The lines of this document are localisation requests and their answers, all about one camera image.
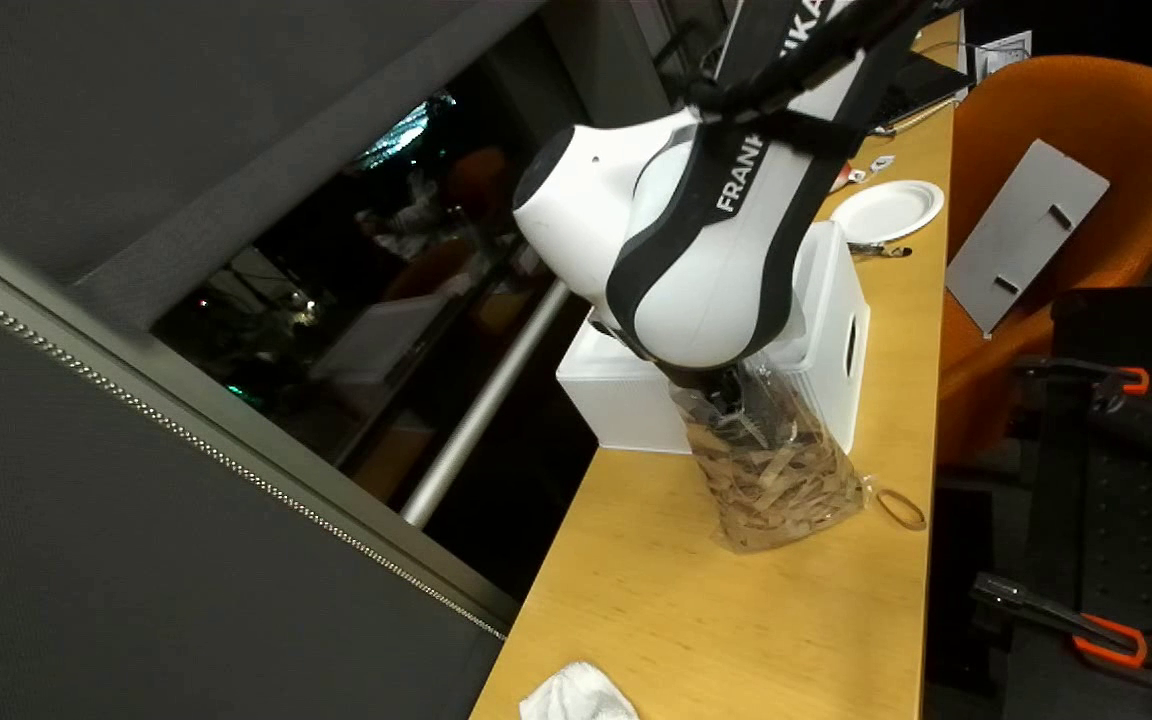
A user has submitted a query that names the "black laptop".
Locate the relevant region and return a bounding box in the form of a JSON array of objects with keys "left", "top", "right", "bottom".
[{"left": 870, "top": 53, "right": 970, "bottom": 139}]

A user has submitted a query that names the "white paper plate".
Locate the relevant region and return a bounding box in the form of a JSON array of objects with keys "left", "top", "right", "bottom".
[{"left": 826, "top": 176, "right": 948, "bottom": 246}]

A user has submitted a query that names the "black clamp orange handle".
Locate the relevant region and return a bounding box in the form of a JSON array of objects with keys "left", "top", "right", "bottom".
[
  {"left": 1015, "top": 353, "right": 1152, "bottom": 402},
  {"left": 970, "top": 573, "right": 1152, "bottom": 675}
]

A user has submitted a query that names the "black perforated cart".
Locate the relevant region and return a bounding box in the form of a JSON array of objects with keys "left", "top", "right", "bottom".
[{"left": 988, "top": 282, "right": 1152, "bottom": 720}]

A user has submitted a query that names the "white plastic basket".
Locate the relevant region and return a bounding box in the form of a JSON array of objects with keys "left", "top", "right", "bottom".
[{"left": 553, "top": 214, "right": 876, "bottom": 458}]

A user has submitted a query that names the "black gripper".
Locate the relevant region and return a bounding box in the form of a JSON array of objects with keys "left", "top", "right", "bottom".
[{"left": 662, "top": 354, "right": 771, "bottom": 446}]

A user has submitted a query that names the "single tan rubber band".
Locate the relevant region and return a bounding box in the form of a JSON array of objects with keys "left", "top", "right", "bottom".
[{"left": 870, "top": 483, "right": 932, "bottom": 534}]

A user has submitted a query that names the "orange chair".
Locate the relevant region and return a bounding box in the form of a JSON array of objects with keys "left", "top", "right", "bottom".
[{"left": 935, "top": 53, "right": 1152, "bottom": 471}]

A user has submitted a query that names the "white crumpled cloth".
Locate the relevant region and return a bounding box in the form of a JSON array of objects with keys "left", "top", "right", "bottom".
[{"left": 517, "top": 659, "right": 645, "bottom": 720}]

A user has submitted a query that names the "clear bag of snacks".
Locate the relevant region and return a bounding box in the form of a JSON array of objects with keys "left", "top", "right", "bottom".
[{"left": 660, "top": 361, "right": 866, "bottom": 556}]

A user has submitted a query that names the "metal handrail bar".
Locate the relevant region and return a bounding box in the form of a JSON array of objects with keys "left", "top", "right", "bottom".
[{"left": 395, "top": 0, "right": 755, "bottom": 530}]

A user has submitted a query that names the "grey window frame post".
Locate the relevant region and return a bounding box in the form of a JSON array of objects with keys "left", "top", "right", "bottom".
[{"left": 538, "top": 0, "right": 689, "bottom": 152}]

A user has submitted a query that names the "grey slotted metal plate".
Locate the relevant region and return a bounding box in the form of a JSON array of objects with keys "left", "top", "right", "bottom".
[{"left": 942, "top": 135, "right": 1110, "bottom": 335}]

